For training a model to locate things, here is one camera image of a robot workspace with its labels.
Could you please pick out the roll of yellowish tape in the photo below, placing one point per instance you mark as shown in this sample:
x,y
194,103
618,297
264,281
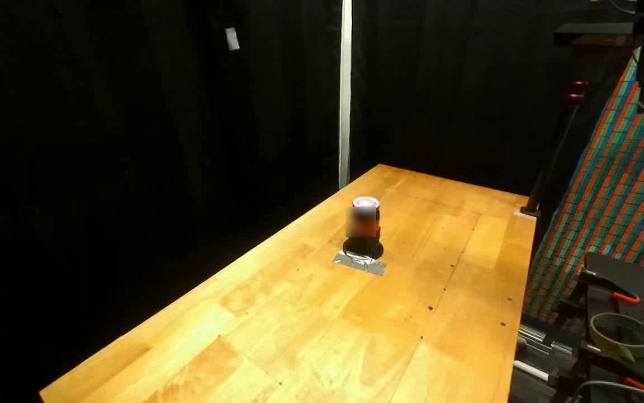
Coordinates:
x,y
618,334

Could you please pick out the grey duct tape strip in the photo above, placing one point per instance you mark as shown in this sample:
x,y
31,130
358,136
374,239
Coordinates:
x,y
360,263

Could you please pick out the black clamp with orange handles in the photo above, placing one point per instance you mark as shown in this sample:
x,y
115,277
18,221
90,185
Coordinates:
x,y
618,293

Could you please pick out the dark cup with orange band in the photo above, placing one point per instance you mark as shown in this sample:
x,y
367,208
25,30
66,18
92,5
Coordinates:
x,y
365,227

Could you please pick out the black tripod stand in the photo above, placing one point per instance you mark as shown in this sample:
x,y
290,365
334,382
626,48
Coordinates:
x,y
573,96

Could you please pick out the small white tag on curtain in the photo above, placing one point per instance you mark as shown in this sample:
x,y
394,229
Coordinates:
x,y
232,38

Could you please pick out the white vertical pole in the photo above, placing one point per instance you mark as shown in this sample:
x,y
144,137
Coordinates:
x,y
344,92

